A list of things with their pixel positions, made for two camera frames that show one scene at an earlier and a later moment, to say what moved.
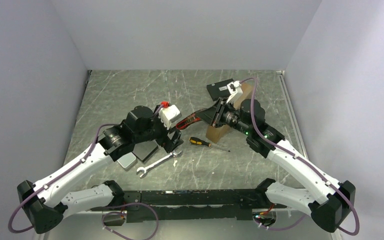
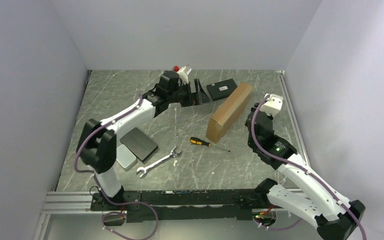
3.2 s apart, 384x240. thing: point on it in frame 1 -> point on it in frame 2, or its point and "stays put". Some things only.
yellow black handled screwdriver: (198, 141) stays put
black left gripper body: (167, 143) -> (185, 95)
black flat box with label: (219, 90) stays put
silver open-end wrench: (144, 170) stays put
